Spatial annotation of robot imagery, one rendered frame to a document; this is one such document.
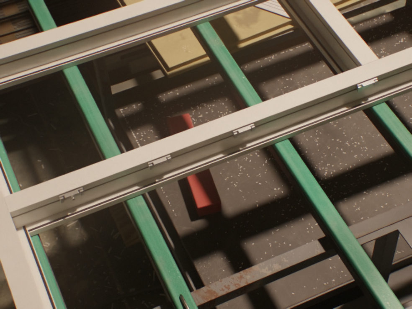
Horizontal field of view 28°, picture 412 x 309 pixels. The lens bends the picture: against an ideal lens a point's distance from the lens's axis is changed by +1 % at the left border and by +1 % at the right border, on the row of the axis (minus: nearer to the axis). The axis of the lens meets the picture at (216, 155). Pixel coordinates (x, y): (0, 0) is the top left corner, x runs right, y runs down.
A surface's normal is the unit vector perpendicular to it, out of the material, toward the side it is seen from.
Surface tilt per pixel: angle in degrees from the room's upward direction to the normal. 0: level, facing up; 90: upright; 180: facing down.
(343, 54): 90
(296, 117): 90
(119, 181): 90
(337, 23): 0
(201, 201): 0
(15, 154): 0
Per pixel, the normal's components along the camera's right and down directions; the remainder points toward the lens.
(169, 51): -0.04, -0.63
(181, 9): 0.41, 0.70
